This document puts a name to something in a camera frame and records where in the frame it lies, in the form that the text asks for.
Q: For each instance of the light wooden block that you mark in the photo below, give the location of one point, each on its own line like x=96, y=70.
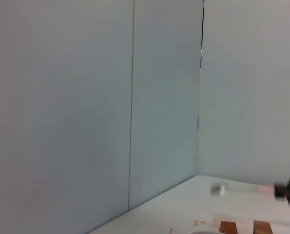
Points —
x=263, y=228

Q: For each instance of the dark grey ceramic mug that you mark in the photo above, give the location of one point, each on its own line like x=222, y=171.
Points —
x=204, y=232

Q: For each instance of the dark wet wooden block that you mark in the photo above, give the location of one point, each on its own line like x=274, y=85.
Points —
x=229, y=228

